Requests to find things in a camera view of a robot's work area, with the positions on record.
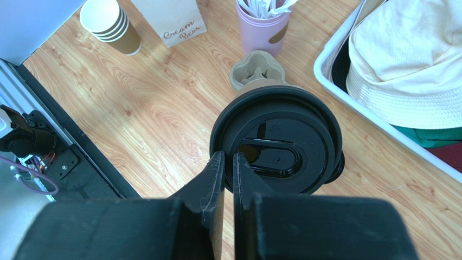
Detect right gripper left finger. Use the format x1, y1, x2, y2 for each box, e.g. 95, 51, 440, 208
171, 151, 225, 259

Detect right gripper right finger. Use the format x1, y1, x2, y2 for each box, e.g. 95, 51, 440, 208
233, 153, 274, 259

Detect black coffee cup lid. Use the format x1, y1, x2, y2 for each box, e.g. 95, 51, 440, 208
210, 86, 343, 194

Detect single paper cup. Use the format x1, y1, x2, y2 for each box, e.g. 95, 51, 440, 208
235, 79, 302, 98

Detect cardboard cup carrier tray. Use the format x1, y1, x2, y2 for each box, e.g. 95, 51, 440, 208
229, 50, 286, 92

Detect white paper takeout bag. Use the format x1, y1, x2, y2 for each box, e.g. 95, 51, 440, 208
132, 0, 207, 48

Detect stack of paper cups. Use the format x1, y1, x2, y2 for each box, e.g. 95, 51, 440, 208
80, 0, 142, 56

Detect stack of black lids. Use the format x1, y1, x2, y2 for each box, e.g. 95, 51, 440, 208
324, 152, 345, 184

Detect pink straw holder cup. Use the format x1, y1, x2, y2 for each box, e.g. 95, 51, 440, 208
236, 2, 290, 56

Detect white plastic basket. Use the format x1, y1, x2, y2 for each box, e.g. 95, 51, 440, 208
313, 1, 461, 181

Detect wrapped white straws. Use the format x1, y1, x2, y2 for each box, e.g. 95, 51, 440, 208
236, 0, 298, 19

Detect green cloth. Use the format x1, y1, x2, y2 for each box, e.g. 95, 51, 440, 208
394, 126, 461, 148

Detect beige bucket hat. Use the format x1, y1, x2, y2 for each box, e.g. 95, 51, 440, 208
346, 1, 461, 129

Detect dark red cloth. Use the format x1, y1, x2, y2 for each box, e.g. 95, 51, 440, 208
427, 142, 461, 172

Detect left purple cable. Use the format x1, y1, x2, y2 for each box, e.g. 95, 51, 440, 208
0, 154, 60, 196

